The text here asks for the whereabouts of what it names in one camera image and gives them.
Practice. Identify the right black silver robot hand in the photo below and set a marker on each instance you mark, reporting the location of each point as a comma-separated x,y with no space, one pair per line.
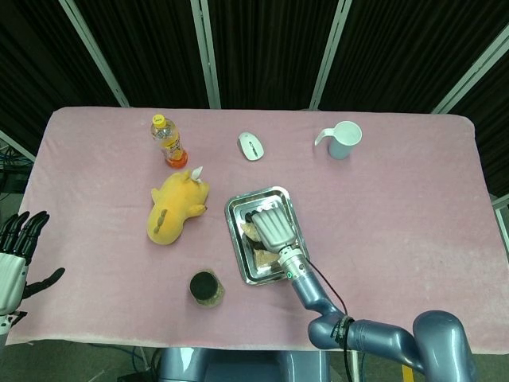
274,227

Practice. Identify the jar with dark lid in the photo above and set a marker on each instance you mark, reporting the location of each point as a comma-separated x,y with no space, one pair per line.
204,287

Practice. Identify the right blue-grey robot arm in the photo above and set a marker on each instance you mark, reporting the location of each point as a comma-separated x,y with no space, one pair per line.
358,330

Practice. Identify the orange drink bottle yellow cap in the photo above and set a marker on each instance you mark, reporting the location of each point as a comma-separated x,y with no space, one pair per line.
170,143

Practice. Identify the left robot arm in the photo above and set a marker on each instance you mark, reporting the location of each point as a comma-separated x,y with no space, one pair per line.
5,330

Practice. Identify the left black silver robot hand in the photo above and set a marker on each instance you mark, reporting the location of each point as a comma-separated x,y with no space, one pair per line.
10,278

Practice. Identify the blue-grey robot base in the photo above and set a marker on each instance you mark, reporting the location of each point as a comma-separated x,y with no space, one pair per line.
242,366

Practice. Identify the white computer mouse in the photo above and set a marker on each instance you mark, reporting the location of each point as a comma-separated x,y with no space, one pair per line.
251,146

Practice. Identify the stainless steel tray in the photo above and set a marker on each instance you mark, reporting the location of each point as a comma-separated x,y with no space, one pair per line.
262,199

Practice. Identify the pink tablecloth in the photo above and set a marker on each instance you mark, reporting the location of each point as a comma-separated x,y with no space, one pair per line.
99,246

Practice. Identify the yellow plush toy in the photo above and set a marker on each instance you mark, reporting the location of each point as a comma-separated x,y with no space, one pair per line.
175,207

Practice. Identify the grey metal frame post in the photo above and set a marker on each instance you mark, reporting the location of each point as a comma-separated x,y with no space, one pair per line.
329,55
500,207
207,55
16,145
473,67
95,55

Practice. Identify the clear snack bag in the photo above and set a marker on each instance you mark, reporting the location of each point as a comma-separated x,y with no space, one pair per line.
264,258

